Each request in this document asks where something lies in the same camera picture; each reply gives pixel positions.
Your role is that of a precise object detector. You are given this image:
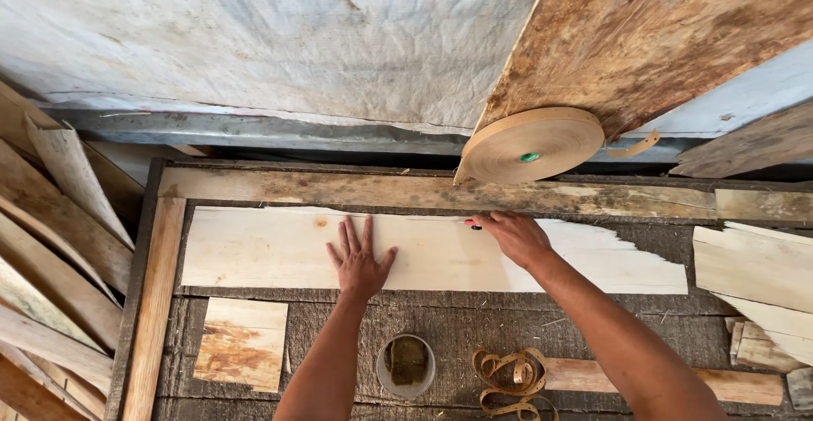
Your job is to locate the person's right hand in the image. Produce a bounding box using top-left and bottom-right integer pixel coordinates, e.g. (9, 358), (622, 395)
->
(470, 210), (553, 271)

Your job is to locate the person's left hand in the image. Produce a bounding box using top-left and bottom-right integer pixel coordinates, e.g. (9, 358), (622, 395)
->
(326, 214), (398, 302)

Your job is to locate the long pale veneer sheet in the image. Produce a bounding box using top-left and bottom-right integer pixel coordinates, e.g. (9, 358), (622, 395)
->
(181, 205), (689, 295)

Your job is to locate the brown paper tape roll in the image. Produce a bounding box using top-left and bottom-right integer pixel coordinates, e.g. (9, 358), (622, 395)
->
(454, 106), (661, 186)

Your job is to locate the tangle of brown tape strips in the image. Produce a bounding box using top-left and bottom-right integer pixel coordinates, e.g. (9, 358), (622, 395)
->
(471, 346), (560, 421)

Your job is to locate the dirty green sponge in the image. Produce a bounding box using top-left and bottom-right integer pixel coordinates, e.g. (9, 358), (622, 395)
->
(384, 336), (429, 388)

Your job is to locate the grey round bowl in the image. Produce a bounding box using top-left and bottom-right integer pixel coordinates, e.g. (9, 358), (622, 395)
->
(375, 333), (437, 401)

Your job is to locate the large stained plywood board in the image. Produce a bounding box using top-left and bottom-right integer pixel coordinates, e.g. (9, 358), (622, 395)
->
(454, 0), (813, 184)

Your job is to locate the pile of pale veneer sheets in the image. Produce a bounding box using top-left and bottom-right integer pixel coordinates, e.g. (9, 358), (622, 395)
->
(691, 220), (813, 368)

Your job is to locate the grey weathered wood board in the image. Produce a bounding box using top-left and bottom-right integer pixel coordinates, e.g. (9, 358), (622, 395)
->
(669, 100), (813, 180)

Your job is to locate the small stained veneer piece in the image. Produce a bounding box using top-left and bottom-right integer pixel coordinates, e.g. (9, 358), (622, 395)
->
(193, 297), (290, 394)

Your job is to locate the pale wooden stick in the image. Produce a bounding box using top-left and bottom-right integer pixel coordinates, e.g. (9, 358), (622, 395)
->
(544, 357), (785, 407)

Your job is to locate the heap of small wood offcuts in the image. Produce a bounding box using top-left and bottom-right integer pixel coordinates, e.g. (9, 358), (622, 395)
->
(724, 316), (809, 375)

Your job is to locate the white woven tarp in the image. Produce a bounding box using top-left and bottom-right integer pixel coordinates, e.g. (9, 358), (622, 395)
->
(0, 0), (555, 137)

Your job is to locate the grey stone block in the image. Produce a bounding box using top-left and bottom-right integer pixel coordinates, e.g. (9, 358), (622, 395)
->
(785, 366), (813, 413)

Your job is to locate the heap of brown veneer sheets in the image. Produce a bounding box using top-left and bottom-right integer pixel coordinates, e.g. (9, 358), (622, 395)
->
(0, 80), (148, 421)

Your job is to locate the long weathered wooden rail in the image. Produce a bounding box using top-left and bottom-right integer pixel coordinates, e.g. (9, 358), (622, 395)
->
(158, 166), (718, 220)

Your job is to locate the grey metal rail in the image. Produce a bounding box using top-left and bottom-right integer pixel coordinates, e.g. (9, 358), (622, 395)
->
(35, 105), (470, 157)

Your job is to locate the short weathered wooden rail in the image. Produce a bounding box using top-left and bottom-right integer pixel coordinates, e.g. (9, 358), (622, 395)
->
(715, 188), (813, 222)

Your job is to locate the upright pale wooden rail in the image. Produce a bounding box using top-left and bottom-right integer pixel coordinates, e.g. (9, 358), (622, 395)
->
(120, 197), (188, 421)

